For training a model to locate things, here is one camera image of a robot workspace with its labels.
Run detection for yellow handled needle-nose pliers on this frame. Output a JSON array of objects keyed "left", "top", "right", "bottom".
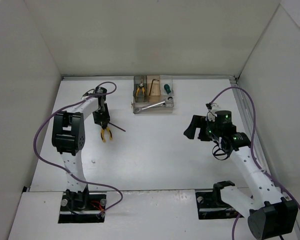
[{"left": 99, "top": 124, "right": 114, "bottom": 144}]

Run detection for silver ratchet wrench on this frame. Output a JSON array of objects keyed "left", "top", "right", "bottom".
[{"left": 133, "top": 96, "right": 174, "bottom": 113}]

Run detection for green handled stubby screwdriver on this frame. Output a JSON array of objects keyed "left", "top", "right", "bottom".
[{"left": 163, "top": 84, "right": 172, "bottom": 95}]

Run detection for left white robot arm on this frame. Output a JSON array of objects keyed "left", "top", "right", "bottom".
[{"left": 52, "top": 86, "right": 113, "bottom": 210}]

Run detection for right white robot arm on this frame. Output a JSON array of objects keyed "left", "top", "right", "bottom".
[{"left": 183, "top": 110, "right": 298, "bottom": 240}]

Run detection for dark hex key on table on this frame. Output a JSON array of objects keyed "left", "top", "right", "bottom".
[{"left": 109, "top": 122, "right": 126, "bottom": 132}]

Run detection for clear long plastic bin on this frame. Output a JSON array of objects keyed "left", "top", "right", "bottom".
[{"left": 132, "top": 96, "right": 174, "bottom": 115}]

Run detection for grey smoked plastic bin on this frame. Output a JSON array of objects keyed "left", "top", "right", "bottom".
[{"left": 133, "top": 75, "right": 147, "bottom": 103}]

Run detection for clear small plastic bin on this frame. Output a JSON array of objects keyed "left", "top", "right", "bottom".
[{"left": 159, "top": 75, "right": 174, "bottom": 96}]

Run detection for amber plastic bin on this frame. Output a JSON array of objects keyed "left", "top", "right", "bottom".
[{"left": 146, "top": 75, "right": 161, "bottom": 103}]

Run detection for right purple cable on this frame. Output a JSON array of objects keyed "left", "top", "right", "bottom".
[{"left": 206, "top": 86, "right": 300, "bottom": 240}]

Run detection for purple cable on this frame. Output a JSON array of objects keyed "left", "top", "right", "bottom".
[
  {"left": 206, "top": 86, "right": 300, "bottom": 240},
  {"left": 32, "top": 81, "right": 123, "bottom": 217}
]

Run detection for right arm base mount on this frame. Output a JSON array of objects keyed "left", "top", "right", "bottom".
[{"left": 195, "top": 180, "right": 243, "bottom": 220}]

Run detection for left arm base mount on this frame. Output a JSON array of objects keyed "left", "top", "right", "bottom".
[{"left": 58, "top": 192, "right": 107, "bottom": 224}]

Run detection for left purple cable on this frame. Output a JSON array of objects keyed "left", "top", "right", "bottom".
[{"left": 32, "top": 81, "right": 123, "bottom": 217}]

